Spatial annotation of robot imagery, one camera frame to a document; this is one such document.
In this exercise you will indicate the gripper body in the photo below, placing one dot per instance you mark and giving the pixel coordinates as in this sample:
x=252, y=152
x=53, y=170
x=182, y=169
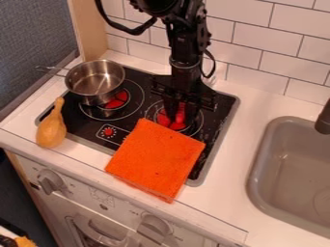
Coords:
x=185, y=85

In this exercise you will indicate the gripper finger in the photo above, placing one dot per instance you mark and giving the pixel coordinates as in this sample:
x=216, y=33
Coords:
x=192, y=111
x=170, y=109

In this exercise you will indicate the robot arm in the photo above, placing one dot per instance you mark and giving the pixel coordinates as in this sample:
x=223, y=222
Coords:
x=185, y=35

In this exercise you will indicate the toy stove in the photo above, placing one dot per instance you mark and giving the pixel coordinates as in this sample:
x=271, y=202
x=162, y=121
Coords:
x=137, y=107

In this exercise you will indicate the orange cloth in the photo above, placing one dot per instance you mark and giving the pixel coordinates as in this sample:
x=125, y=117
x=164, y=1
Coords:
x=155, y=157

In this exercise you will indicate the silver pot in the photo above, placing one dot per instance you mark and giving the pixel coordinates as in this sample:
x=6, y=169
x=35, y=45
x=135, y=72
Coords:
x=96, y=78

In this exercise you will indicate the toy sink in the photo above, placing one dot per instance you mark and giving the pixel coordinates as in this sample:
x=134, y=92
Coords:
x=292, y=173

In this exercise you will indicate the yellow toy chicken drumstick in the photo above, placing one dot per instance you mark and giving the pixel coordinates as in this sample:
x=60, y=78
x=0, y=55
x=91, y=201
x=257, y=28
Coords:
x=51, y=128

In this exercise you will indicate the tap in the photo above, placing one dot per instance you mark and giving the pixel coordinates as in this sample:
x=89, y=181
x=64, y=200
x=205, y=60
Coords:
x=323, y=120

